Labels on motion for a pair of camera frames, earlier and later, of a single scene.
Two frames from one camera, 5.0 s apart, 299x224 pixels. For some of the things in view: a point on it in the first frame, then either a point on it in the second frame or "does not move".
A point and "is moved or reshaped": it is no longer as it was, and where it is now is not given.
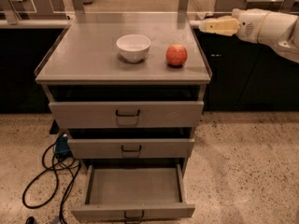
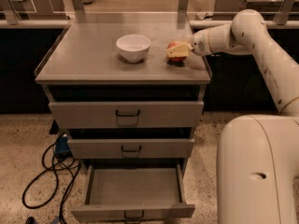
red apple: x=176 y=56 is moved or reshaped
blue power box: x=63 y=147 does not move
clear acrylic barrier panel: x=136 y=4 does not move
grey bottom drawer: x=134 y=192 does not move
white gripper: x=249 y=27 to x=198 y=45
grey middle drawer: x=135 y=148 does not move
